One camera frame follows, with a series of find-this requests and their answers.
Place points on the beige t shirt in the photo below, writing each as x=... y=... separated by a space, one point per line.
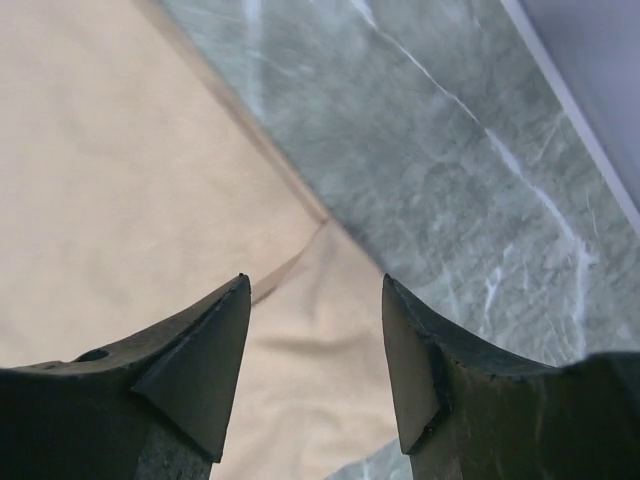
x=132 y=185

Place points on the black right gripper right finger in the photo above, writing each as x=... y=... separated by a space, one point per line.
x=467 y=409

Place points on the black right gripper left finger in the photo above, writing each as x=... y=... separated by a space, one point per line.
x=154 y=405

